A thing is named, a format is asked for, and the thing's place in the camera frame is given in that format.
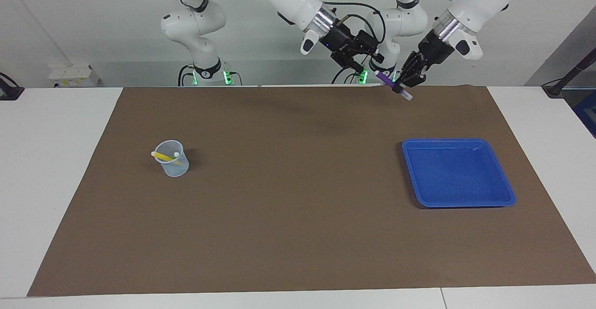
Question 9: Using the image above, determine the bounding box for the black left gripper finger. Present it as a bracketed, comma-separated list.
[409, 64, 428, 89]
[395, 53, 422, 87]

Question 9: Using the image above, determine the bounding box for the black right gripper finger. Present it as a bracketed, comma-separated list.
[353, 30, 385, 66]
[331, 50, 365, 74]

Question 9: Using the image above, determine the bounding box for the purple marker pen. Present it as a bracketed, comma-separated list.
[374, 70, 413, 101]

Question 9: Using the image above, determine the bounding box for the blue plastic tray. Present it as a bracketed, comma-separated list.
[401, 138, 517, 208]

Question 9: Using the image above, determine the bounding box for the black stand pole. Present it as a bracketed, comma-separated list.
[542, 47, 596, 98]

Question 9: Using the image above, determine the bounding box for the brown table mat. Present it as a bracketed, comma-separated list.
[27, 85, 596, 297]

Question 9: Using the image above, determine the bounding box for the blue crate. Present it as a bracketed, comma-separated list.
[573, 89, 596, 138]

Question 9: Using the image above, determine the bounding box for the clear plastic cup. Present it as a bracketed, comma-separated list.
[151, 140, 190, 178]

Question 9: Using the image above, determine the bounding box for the white socket box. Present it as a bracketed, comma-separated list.
[48, 64, 100, 88]

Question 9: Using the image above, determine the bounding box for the black base cable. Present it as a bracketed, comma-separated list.
[332, 65, 368, 85]
[178, 64, 243, 87]

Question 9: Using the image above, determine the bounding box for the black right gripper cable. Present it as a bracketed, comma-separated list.
[322, 1, 388, 44]

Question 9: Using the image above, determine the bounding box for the black clamp mount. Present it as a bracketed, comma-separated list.
[0, 72, 25, 101]

